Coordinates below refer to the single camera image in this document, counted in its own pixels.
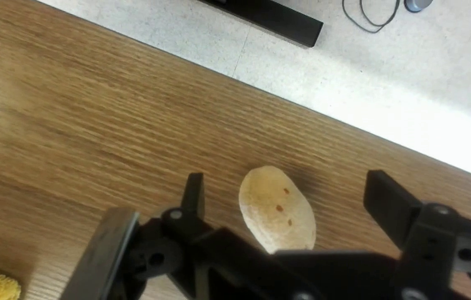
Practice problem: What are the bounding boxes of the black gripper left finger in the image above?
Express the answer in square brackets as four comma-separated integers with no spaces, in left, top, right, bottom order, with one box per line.
[179,170,208,226]

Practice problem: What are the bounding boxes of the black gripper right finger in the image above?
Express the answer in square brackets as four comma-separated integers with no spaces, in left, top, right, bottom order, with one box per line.
[362,168,424,251]

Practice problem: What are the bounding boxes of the beige toy potato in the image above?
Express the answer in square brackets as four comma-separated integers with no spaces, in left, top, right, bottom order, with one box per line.
[236,163,319,256]

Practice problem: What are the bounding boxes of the black flat bar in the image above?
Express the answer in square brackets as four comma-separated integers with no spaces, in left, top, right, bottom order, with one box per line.
[198,0,324,50]

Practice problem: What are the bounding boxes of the blue round object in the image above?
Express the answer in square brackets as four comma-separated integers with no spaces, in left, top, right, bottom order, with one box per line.
[402,0,437,15]

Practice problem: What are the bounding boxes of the black looped floor cable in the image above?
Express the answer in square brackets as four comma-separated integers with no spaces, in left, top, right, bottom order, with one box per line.
[339,0,402,35]

